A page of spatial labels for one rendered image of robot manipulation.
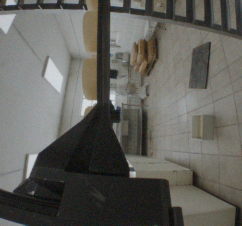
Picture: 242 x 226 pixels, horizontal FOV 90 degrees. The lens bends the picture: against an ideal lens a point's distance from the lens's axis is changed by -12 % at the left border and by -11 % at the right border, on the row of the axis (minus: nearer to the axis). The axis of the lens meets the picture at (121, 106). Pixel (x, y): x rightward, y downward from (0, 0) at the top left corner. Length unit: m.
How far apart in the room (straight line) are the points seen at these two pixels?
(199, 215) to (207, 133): 0.85
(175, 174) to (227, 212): 0.73
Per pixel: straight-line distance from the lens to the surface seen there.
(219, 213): 1.48
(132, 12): 0.64
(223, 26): 0.80
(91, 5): 0.20
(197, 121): 1.94
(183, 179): 2.02
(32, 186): 0.73
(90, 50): 0.17
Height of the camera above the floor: 1.17
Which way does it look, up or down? 4 degrees down
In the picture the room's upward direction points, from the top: 86 degrees counter-clockwise
